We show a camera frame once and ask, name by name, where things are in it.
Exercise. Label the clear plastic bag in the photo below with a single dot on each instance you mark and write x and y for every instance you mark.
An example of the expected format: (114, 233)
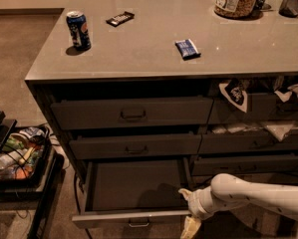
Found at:
(280, 129)

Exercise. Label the black bin of trash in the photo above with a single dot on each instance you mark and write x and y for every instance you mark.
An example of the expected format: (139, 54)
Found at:
(23, 157)

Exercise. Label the black chocolate bar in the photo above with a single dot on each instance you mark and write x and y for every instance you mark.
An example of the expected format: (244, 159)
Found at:
(121, 19)

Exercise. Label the grey drawer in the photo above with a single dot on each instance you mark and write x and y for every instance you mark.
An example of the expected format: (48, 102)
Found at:
(246, 142)
(135, 193)
(245, 164)
(131, 112)
(135, 145)
(261, 107)

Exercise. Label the blue snack packet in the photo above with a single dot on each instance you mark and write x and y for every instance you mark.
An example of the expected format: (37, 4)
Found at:
(187, 49)

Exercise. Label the grey counter cabinet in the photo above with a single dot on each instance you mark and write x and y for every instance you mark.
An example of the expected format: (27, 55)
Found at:
(139, 60)

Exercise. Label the blue pepsi can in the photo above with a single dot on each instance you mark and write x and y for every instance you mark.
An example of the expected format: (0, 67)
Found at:
(77, 24)

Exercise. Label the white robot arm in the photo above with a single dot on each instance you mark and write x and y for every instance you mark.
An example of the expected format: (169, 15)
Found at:
(227, 192)

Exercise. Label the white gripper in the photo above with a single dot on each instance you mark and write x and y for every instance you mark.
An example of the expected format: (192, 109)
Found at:
(195, 203)

